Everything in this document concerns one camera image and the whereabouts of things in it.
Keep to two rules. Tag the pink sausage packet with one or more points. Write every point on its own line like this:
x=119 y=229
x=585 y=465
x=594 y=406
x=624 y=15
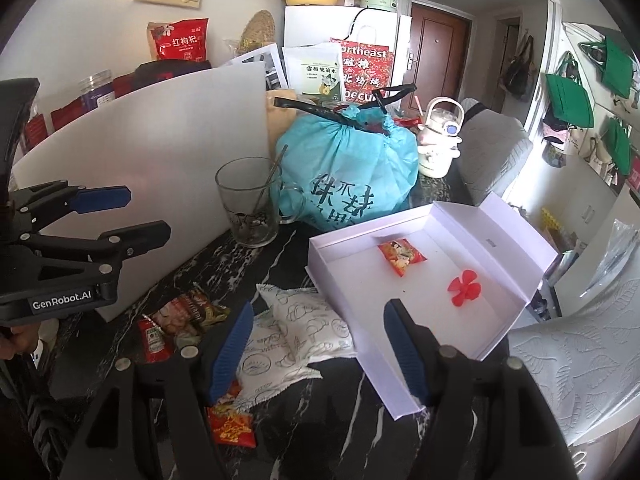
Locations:
x=170 y=317

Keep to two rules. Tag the grey padded chair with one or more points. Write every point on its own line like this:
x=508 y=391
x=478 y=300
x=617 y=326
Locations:
x=490 y=155

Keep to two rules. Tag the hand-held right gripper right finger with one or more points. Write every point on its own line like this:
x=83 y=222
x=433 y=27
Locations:
x=405 y=355

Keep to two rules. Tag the white foam board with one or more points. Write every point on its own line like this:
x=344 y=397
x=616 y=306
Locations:
x=150 y=135

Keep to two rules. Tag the clear plastic sheet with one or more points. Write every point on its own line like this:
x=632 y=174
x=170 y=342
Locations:
x=612 y=255

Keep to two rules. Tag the red ketchup packet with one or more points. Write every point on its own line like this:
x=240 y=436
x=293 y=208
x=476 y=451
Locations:
x=152 y=340

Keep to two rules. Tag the white patterned paper towel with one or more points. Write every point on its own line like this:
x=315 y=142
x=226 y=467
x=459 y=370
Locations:
x=575 y=360

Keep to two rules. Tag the white bread packet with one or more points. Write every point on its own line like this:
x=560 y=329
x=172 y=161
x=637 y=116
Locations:
x=270 y=367
x=305 y=320

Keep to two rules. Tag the white cardboard box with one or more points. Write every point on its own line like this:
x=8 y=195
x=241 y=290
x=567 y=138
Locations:
x=430 y=320

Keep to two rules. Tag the brown paper bag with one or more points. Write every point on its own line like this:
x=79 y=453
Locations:
x=280 y=130

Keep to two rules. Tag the brown door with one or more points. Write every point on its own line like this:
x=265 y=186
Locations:
x=440 y=45

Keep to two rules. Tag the brown snack packet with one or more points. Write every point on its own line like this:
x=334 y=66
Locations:
x=205 y=307

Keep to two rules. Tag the woven straw fan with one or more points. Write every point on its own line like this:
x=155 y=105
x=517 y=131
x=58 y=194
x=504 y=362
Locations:
x=260 y=30

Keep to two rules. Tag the red paper bag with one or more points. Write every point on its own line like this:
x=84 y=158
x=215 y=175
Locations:
x=365 y=70

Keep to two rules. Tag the person's left hand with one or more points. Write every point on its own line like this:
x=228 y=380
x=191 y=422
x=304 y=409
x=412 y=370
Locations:
x=12 y=341

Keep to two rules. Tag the red yellow snack packet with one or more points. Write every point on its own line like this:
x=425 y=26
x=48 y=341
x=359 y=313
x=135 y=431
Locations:
x=232 y=425

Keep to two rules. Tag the metal spoon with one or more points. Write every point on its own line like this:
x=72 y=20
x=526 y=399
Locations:
x=272 y=175

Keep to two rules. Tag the red black gift box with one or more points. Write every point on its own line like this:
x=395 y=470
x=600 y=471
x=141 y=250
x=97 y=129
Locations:
x=65 y=110

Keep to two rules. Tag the red goji berry bag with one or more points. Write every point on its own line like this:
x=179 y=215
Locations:
x=180 y=42

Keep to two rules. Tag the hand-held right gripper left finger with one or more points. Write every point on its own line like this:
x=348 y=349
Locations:
x=230 y=355

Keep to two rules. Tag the red plastic flower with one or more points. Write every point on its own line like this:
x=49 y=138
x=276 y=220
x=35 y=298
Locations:
x=462 y=287

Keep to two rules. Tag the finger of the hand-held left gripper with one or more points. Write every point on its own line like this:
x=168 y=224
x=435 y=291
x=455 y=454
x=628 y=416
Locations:
x=140 y=237
x=100 y=198

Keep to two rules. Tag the white water bottle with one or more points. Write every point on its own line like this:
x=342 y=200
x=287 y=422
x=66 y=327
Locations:
x=435 y=155

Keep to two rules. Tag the white refrigerator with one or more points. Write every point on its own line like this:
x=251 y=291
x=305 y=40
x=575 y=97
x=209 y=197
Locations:
x=310 y=25

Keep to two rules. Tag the clear plastic jar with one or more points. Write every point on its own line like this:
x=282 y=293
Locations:
x=97 y=90

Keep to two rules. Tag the green tote bag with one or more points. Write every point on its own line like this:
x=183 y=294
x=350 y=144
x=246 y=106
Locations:
x=570 y=95

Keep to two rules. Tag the dark handbag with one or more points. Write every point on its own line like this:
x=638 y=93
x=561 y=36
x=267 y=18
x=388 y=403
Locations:
x=520 y=72

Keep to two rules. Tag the white cabinet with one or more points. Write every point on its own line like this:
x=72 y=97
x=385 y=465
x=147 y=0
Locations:
x=585 y=195

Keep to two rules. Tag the red cartoon snack packet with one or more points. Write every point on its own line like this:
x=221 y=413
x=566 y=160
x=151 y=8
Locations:
x=400 y=257

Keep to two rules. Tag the glass mug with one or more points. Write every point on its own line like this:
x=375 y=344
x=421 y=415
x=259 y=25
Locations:
x=240 y=230

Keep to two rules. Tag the white tea packet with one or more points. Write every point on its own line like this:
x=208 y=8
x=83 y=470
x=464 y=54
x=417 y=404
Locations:
x=320 y=60

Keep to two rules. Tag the black and white photo paper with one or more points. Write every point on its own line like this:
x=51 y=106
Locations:
x=260 y=62

